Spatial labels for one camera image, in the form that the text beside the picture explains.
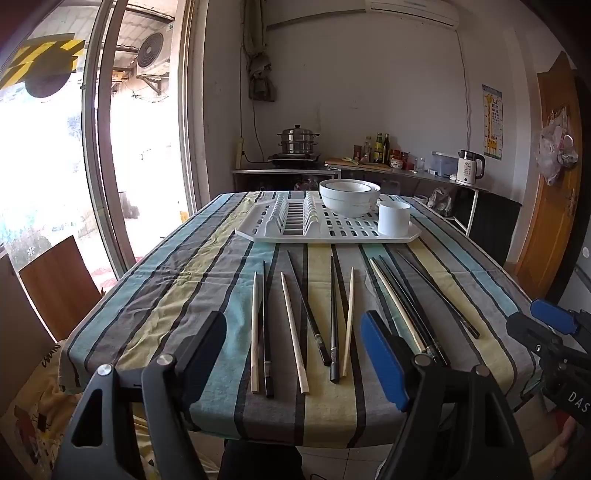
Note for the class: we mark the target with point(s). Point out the hanging plastic bags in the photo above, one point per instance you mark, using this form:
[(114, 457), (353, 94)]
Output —
[(556, 147)]

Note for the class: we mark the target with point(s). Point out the white plastic dish rack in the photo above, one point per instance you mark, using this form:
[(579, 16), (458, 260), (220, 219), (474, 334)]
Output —
[(351, 230)]

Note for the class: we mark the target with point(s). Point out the giraffe wall poster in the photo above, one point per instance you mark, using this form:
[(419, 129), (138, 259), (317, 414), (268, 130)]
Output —
[(492, 122)]

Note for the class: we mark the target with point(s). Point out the metal sliding door frame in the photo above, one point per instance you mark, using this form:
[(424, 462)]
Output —
[(94, 138)]

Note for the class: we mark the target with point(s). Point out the large white bowl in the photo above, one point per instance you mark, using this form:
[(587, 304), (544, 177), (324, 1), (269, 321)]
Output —
[(351, 207)]

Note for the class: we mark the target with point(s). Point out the outdoor air conditioner unit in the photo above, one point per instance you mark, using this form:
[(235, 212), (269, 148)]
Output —
[(152, 48)]

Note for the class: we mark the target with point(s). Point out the clear plastic storage container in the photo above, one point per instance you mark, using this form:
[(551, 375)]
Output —
[(445, 164)]

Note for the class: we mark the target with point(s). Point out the wooden door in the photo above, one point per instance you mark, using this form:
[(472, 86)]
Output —
[(547, 230)]

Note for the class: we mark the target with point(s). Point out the yellow printed cloth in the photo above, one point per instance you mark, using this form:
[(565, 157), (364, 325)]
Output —
[(27, 424)]

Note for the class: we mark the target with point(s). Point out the brown wooden chair back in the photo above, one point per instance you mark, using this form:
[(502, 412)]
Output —
[(60, 286)]

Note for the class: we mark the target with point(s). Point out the crumpled plastic bag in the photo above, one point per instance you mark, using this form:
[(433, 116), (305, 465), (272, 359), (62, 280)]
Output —
[(441, 202)]

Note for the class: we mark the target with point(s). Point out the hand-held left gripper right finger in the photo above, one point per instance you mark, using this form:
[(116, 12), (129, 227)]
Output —
[(383, 355)]

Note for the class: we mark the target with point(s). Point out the small white bowl black rim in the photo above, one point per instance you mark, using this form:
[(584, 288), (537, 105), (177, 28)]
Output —
[(346, 187)]

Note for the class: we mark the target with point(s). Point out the dark glass bottle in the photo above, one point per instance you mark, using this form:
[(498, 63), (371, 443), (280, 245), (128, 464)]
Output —
[(387, 150)]

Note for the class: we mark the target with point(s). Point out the white cup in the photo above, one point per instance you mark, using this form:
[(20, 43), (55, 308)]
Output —
[(395, 221)]

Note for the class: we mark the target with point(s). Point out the white electric kettle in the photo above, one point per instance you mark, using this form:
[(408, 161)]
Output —
[(468, 168)]

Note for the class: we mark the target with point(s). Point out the patterned ceramic jar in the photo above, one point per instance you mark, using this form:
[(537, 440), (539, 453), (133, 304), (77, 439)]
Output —
[(396, 163)]

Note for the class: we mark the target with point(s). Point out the striped tablecloth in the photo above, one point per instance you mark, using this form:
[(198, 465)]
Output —
[(221, 258)]

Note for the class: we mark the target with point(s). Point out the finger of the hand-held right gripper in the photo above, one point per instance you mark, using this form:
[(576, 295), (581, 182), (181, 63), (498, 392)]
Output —
[(531, 330), (554, 316)]

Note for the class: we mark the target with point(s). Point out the black induction cooker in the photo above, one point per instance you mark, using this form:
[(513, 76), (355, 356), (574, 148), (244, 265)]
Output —
[(295, 158)]

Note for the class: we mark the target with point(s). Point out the white air conditioner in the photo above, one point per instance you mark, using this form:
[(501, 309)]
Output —
[(411, 9)]

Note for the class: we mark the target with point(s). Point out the green bottle yellow label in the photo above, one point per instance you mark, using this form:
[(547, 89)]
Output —
[(378, 150)]

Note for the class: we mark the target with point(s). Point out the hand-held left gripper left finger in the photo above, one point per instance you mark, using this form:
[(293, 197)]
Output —
[(205, 350)]

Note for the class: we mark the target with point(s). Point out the yellow black striped sign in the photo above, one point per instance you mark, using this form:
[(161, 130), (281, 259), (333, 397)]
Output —
[(37, 60)]

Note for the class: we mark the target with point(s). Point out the red sauce bottle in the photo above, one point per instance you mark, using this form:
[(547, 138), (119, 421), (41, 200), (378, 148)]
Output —
[(357, 153)]

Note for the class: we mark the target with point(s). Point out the metal shelf unit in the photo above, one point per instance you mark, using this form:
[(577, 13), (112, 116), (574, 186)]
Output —
[(277, 173)]

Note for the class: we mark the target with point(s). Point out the clear glass bottle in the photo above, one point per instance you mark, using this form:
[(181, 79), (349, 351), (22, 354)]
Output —
[(368, 150)]

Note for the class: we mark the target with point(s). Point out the beige power strip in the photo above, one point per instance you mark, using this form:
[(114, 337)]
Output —
[(240, 153)]

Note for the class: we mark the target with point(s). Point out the cloth wrapped wall pipe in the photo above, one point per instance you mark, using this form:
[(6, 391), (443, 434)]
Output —
[(259, 55)]

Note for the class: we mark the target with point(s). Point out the light wooden chopstick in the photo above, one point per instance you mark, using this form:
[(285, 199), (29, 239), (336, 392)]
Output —
[(394, 302), (350, 318), (293, 332)]

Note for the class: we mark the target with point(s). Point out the metal kitchen counter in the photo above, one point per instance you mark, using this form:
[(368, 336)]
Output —
[(425, 174)]

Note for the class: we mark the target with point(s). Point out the black chopstick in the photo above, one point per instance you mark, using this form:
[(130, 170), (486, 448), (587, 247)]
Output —
[(400, 301), (333, 323), (439, 295), (265, 332), (307, 309), (407, 300)]

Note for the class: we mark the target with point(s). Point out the black cabinet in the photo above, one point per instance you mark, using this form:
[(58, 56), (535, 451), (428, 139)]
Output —
[(494, 226)]

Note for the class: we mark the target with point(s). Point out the wooden cutting board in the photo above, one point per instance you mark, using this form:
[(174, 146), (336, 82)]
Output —
[(341, 164)]

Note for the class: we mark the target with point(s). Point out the stainless steel steamer pot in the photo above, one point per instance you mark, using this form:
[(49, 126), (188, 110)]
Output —
[(298, 141)]

